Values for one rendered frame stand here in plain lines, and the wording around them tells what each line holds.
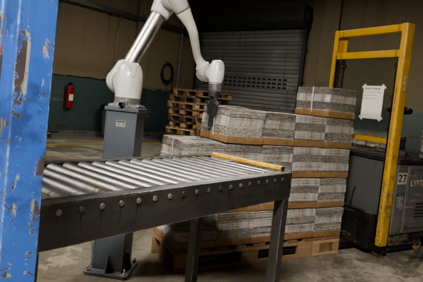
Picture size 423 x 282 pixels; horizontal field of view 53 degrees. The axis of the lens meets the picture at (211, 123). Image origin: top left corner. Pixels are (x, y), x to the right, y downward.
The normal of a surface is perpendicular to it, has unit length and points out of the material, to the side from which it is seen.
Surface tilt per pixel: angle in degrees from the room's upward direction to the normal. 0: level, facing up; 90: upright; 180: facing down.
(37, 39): 90
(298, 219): 90
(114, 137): 90
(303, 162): 90
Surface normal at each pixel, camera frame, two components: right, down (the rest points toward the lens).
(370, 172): -0.86, -0.07
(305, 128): 0.49, 0.10
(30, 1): 0.77, 0.11
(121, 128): -0.09, 0.04
